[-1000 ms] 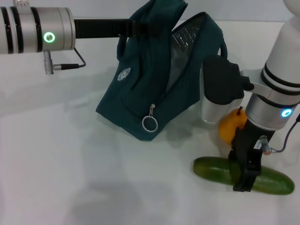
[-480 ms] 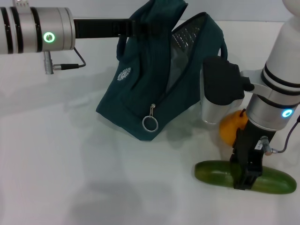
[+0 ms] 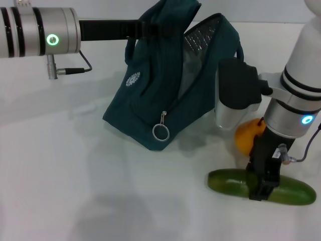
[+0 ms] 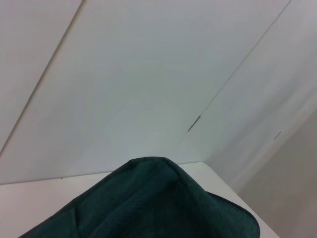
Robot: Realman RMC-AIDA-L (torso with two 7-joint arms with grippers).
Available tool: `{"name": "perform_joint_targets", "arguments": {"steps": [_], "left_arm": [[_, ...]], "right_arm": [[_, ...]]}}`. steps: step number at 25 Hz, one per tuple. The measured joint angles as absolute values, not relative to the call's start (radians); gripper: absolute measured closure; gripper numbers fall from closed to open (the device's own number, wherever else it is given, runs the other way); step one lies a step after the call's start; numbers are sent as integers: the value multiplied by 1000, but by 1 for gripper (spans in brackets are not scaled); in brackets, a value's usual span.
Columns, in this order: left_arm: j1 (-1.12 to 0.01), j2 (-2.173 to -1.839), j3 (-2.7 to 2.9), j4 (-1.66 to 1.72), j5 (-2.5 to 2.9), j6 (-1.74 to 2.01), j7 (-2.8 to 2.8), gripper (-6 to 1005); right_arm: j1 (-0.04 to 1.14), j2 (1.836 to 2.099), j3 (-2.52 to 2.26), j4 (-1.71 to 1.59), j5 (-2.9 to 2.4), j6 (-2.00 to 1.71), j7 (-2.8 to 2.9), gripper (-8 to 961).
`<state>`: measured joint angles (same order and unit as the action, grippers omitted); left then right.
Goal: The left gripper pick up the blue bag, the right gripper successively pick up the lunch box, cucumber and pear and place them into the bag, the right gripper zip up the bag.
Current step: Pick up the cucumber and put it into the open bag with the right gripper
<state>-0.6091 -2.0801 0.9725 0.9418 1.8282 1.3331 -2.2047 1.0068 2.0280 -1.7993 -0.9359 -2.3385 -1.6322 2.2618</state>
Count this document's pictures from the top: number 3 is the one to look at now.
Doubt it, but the orange yellow pear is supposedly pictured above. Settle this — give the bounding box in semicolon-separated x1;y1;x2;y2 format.
234;117;265;156

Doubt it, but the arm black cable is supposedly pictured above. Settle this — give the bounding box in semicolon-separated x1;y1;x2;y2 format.
55;50;93;75
279;124;321;164

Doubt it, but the green cucumber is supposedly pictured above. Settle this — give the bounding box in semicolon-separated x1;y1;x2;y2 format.
207;168;317;206

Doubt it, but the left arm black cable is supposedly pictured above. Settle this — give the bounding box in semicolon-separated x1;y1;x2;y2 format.
55;50;93;75

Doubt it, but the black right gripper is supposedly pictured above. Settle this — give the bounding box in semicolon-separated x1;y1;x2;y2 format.
245;127;296;202

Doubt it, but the silver zipper pull ring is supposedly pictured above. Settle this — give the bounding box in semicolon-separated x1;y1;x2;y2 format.
152;111;171;142

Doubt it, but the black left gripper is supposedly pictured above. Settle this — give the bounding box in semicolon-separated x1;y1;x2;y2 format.
79;19;177;43

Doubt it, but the dark teal fabric bag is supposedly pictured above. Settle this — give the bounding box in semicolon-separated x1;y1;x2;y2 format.
102;0;245;151

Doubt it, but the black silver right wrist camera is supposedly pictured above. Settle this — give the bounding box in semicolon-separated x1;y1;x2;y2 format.
215;59;274;131

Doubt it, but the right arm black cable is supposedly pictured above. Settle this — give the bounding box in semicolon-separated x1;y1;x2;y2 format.
279;124;321;164

